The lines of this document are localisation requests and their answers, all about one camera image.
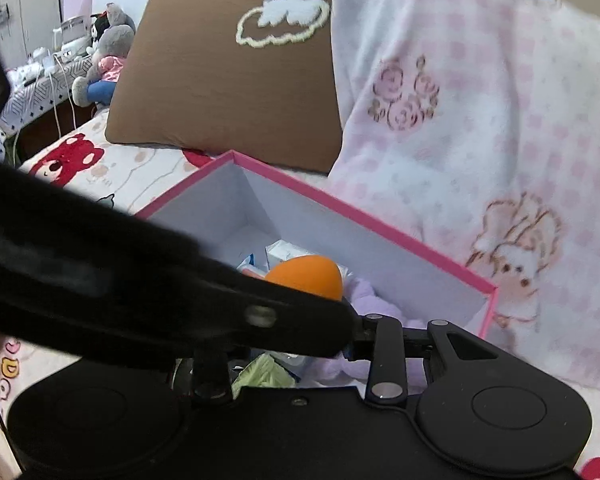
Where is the purple plush toy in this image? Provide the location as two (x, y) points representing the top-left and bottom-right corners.
(320, 277), (431, 393)

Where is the pink checked pillow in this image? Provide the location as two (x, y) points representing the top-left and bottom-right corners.
(327, 0), (600, 393)

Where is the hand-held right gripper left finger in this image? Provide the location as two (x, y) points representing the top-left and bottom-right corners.
(192, 352), (233, 406)

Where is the brown pillow with cloud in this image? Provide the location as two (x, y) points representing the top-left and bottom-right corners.
(105, 0), (343, 176)

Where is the orange makeup sponge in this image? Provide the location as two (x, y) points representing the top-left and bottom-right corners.
(264, 255), (344, 302)

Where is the black white plush toy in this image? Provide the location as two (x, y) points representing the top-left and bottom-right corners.
(86, 10), (112, 56)

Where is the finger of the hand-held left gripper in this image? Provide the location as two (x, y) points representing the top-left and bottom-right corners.
(240, 280), (361, 359)

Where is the white appliance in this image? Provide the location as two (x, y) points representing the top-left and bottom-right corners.
(25, 17), (91, 81)

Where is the white cable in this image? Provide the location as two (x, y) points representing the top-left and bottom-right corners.
(52, 55), (78, 136)

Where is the white wardrobe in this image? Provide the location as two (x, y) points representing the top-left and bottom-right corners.
(0, 0), (63, 68)

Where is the pink cardboard box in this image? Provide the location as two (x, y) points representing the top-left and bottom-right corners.
(135, 150), (498, 391)

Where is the green yarn ball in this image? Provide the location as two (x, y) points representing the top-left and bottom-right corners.
(231, 352), (297, 395)

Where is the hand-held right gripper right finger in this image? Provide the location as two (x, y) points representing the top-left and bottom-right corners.
(344, 314), (501, 407)

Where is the small white blue packet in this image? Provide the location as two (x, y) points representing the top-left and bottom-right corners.
(266, 240), (353, 281)

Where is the grey plush toy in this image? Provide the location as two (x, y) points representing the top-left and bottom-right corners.
(71, 2), (137, 108)

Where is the side table with patterned cloth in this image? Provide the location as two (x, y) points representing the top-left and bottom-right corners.
(0, 52), (98, 161)

